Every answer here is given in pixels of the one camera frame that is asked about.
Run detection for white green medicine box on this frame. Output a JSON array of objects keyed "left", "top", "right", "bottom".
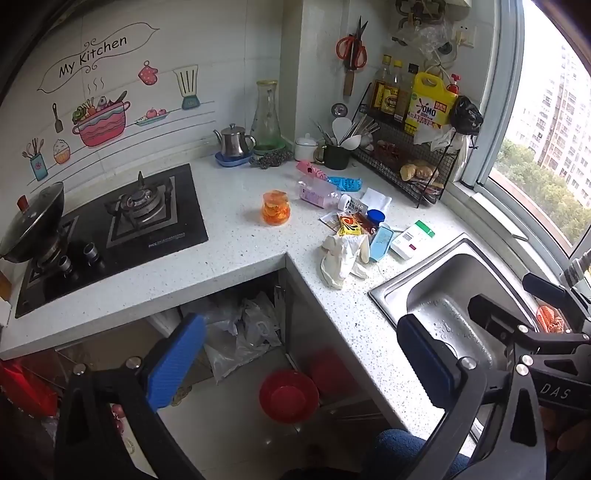
[{"left": 390, "top": 220, "right": 435, "bottom": 260}]

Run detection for light blue package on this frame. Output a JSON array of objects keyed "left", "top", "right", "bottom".
[{"left": 370, "top": 225, "right": 394, "bottom": 262}]

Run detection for white rubber glove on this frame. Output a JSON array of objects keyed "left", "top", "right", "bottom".
[{"left": 320, "top": 234, "right": 370, "bottom": 290}]

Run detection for blue round lid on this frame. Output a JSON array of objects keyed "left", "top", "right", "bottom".
[{"left": 367, "top": 209, "right": 386, "bottom": 226}]

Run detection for yellow red snack wrapper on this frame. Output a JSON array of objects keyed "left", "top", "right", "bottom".
[{"left": 338, "top": 214, "right": 363, "bottom": 236}]

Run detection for pink and blue plastic bag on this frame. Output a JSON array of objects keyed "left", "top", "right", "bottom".
[{"left": 295, "top": 161, "right": 363, "bottom": 193}]

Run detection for white cloth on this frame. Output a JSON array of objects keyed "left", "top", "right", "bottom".
[{"left": 361, "top": 188, "right": 392, "bottom": 214}]

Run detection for clear bottle pink liquid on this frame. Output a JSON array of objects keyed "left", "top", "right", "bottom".
[{"left": 297, "top": 177, "right": 352, "bottom": 211}]

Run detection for red trash bucket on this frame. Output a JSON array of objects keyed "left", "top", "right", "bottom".
[{"left": 259, "top": 370, "right": 320, "bottom": 425}]

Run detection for person right hand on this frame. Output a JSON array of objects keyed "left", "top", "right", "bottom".
[{"left": 540, "top": 406, "right": 590, "bottom": 458}]

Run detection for white woven sack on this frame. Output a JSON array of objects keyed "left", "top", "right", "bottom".
[{"left": 180, "top": 296, "right": 259, "bottom": 383}]

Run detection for steel sink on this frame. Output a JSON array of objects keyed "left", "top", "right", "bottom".
[{"left": 369, "top": 233, "right": 541, "bottom": 368}]

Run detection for white plastic bag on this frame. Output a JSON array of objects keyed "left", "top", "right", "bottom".
[{"left": 242, "top": 292, "right": 281, "bottom": 348}]

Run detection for steel cabinet door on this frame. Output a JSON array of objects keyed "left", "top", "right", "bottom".
[{"left": 279, "top": 269, "right": 403, "bottom": 428}]

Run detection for black gas stove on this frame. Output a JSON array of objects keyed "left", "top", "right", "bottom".
[{"left": 15, "top": 164, "right": 208, "bottom": 318}]

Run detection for ginger root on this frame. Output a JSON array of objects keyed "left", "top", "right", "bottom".
[{"left": 400, "top": 160, "right": 439, "bottom": 182}]

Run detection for black plastic bag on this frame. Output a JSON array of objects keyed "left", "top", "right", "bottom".
[{"left": 449, "top": 95, "right": 484, "bottom": 136}]

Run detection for black wok with lid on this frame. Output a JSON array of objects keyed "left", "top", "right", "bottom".
[{"left": 1, "top": 182, "right": 65, "bottom": 263}]

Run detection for blue saucer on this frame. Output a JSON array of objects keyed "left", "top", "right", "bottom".
[{"left": 214, "top": 152, "right": 252, "bottom": 168}]

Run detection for yellow detergent jug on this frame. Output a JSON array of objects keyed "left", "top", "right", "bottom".
[{"left": 405, "top": 72, "right": 458, "bottom": 135}]

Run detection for metal scouring pad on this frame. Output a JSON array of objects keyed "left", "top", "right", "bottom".
[{"left": 249, "top": 148, "right": 294, "bottom": 170}]

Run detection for steel teapot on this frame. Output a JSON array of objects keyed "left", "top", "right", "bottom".
[{"left": 213, "top": 123, "right": 256, "bottom": 160}]

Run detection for dark green utensil mug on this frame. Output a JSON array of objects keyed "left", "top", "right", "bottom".
[{"left": 322, "top": 145, "right": 351, "bottom": 171}]

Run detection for glass carafe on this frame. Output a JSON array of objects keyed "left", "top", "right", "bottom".
[{"left": 250, "top": 80, "right": 283, "bottom": 155}]

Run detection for dark sauce bottle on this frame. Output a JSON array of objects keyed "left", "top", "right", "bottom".
[{"left": 369, "top": 54, "right": 404, "bottom": 123}]

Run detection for white lidded jar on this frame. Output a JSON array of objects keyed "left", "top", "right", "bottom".
[{"left": 294, "top": 133, "right": 318, "bottom": 162}]

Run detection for white rice paddle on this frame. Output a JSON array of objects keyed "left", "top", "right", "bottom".
[{"left": 332, "top": 117, "right": 362, "bottom": 151}]

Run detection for black wire rack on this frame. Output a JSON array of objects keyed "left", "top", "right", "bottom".
[{"left": 353, "top": 84, "right": 461, "bottom": 207}]

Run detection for red handled scissors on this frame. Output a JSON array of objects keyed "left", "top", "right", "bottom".
[{"left": 335, "top": 18, "right": 368, "bottom": 97}]

